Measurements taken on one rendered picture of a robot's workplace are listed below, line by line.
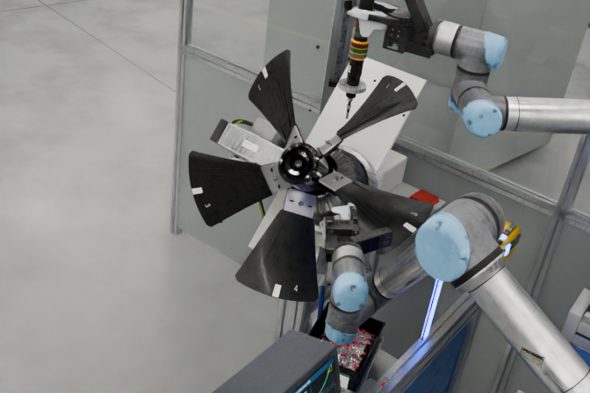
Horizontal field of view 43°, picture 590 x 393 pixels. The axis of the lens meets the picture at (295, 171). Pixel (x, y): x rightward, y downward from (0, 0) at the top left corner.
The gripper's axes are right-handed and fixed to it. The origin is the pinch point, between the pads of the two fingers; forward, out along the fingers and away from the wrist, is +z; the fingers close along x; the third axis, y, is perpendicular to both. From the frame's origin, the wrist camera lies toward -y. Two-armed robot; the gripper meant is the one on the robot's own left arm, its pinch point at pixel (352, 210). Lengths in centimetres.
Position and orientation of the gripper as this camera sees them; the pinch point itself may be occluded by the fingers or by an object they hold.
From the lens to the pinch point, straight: 191.6
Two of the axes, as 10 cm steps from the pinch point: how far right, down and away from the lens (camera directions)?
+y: -10.0, -0.1, 0.0
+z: 0.1, -5.0, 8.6
